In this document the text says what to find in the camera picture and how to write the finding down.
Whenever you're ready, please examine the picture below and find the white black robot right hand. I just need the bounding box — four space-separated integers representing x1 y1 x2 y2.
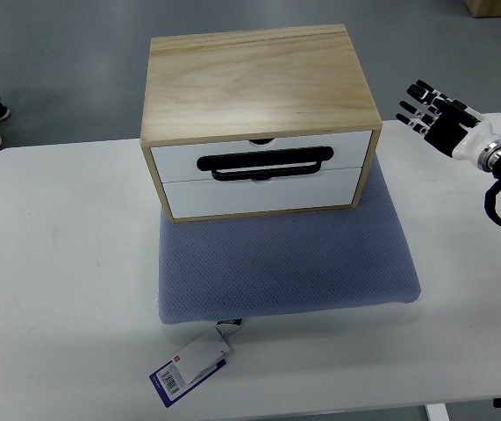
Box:
397 80 501 172

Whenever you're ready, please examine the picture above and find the black drawer handle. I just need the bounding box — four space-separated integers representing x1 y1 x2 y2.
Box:
197 146 334 182

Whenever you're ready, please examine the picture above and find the white drawer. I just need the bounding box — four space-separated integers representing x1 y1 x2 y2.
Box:
151 131 371 182

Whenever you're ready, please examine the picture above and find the wooden drawer cabinet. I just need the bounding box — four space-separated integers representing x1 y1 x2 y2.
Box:
140 25 383 222

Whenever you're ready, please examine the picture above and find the cardboard box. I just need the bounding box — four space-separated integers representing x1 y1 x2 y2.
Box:
463 0 501 18

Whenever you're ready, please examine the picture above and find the blue mesh cushion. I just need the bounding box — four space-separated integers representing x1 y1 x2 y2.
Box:
158 163 421 325

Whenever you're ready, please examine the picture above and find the white table leg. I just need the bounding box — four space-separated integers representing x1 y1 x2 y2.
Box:
425 403 450 421

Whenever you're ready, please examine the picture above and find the white blue product tag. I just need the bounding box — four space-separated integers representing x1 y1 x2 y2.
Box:
149 318 243 408

